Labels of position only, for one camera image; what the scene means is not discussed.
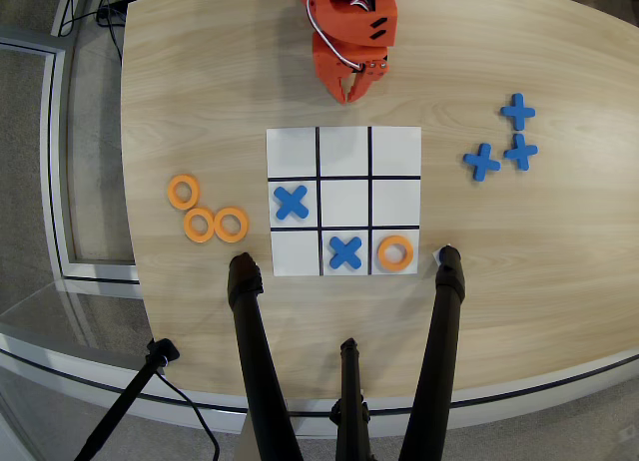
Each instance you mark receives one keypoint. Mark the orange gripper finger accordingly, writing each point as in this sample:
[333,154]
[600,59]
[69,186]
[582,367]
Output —
[334,84]
[369,79]

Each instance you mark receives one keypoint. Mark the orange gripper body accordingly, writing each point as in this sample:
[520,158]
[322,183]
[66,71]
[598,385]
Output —
[333,66]

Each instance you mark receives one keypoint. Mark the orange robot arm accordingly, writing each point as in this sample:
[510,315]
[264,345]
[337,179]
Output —
[349,22]

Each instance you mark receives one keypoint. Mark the white tic-tac-toe grid sheet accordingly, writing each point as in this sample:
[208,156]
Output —
[344,201]

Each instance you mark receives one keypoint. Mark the blue foam cross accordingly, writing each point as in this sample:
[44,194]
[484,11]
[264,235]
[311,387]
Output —
[518,112]
[481,162]
[520,152]
[345,253]
[291,202]

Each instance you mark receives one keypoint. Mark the small white tag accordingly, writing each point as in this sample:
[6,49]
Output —
[436,255]

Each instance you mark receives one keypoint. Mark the short black tripod leg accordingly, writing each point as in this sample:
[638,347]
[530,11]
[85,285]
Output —
[351,396]

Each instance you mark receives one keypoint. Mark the thin black stand pole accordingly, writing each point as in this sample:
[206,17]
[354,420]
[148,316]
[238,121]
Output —
[125,401]

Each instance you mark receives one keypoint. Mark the grey metal floor frame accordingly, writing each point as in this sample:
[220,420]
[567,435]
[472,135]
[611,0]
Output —
[52,181]

